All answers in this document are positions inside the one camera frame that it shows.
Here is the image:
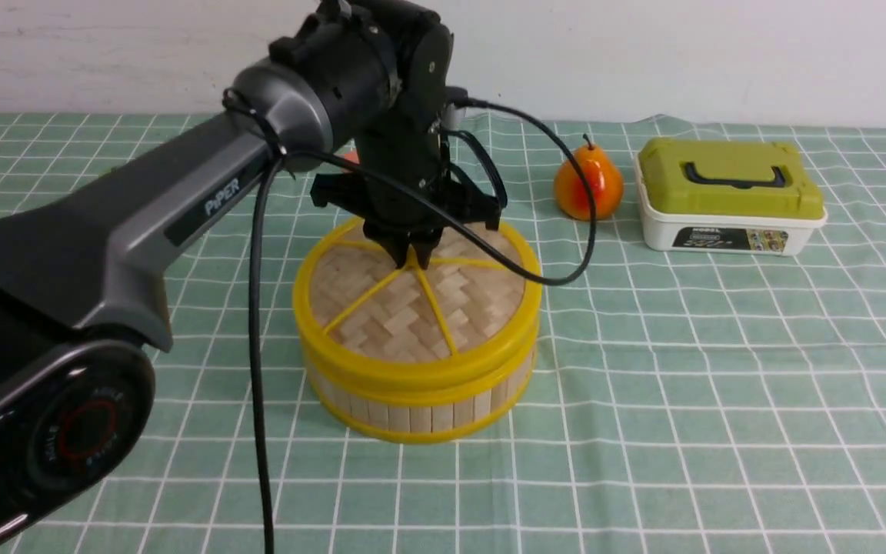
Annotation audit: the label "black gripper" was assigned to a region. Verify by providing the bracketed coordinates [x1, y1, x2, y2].
[309, 115, 504, 268]

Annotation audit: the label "yellow woven steamer lid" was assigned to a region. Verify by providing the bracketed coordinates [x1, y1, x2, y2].
[292, 219, 542, 405]

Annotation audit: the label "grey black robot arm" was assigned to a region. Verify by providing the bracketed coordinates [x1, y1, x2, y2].
[0, 1, 504, 545]

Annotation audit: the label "bamboo steamer basket yellow rims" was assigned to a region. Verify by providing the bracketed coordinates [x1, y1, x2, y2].
[305, 344, 539, 444]

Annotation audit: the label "orange toy pear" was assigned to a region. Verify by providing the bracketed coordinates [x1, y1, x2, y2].
[553, 133, 625, 221]

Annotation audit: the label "green lidded white box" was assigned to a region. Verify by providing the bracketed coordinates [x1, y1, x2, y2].
[634, 137, 828, 256]

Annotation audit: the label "green checkered tablecloth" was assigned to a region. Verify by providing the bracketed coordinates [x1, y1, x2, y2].
[0, 113, 886, 553]

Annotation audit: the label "black cable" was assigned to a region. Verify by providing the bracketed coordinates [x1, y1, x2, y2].
[221, 88, 598, 554]

